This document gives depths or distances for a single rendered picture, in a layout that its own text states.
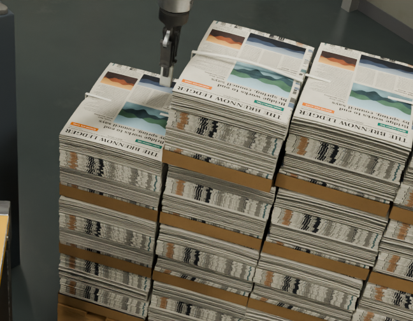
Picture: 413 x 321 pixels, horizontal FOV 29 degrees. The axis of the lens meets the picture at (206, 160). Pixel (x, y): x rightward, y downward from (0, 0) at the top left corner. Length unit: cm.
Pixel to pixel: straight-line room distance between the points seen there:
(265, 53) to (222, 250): 55
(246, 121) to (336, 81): 29
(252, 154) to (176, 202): 30
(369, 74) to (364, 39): 238
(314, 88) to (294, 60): 12
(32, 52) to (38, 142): 69
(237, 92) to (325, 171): 29
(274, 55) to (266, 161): 30
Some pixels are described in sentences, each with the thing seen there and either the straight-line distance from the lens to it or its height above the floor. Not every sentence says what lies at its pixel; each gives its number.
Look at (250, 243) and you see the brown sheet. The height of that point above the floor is 62.
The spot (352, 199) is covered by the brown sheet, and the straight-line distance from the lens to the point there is 200.
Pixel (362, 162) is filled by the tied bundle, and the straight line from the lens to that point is 194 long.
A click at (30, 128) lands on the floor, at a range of 347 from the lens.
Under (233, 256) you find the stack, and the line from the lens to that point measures 220.
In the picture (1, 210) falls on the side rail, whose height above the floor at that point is 80.
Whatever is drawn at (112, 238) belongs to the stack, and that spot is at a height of 50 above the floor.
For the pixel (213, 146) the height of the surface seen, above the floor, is 93.
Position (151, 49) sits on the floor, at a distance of 404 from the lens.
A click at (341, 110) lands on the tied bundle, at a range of 195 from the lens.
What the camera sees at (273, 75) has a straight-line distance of 201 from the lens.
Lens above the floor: 214
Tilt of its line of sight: 39 degrees down
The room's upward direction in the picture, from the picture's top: 10 degrees clockwise
